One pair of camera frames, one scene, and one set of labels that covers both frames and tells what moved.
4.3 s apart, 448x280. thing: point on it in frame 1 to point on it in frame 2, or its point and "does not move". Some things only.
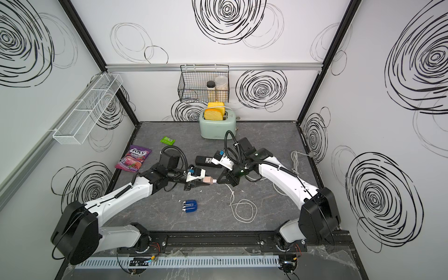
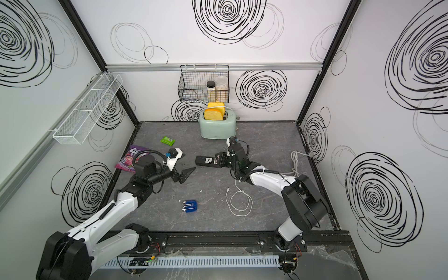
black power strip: x=205 y=161 does not move
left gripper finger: x=193 y=184 to x=185 y=174
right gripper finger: x=229 y=177 to x=221 y=158
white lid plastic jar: x=221 y=89 does not move
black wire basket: x=193 y=80 does not move
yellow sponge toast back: x=220 y=105 does not move
